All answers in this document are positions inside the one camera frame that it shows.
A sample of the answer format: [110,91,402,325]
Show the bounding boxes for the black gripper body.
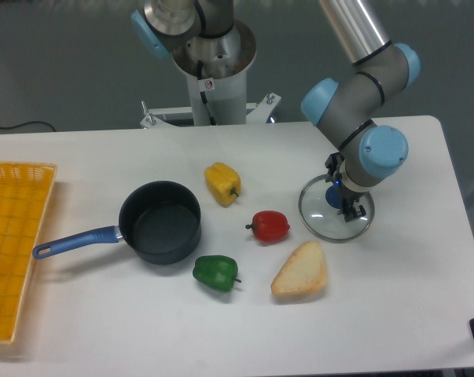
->
[325,152,370,208]

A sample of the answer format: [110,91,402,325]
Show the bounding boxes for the glass pot lid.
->
[298,174,375,243]

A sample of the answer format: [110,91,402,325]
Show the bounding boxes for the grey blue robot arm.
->
[131,1,421,221]

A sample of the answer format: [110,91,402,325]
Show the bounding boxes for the slice of bread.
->
[270,241,328,297]

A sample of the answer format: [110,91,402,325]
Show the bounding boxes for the red bell pepper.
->
[245,210,290,243]

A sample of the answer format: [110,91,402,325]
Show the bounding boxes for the yellow bell pepper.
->
[204,162,241,207]

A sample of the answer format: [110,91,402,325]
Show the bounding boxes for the green bell pepper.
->
[192,255,241,293]

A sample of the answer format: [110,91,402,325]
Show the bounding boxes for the yellow woven basket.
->
[0,161,57,344]

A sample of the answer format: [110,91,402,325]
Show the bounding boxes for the dark saucepan blue handle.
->
[32,181,201,265]

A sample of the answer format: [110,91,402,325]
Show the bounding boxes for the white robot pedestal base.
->
[140,20,281,129]

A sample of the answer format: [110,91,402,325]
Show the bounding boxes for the black cable on floor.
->
[0,120,57,133]

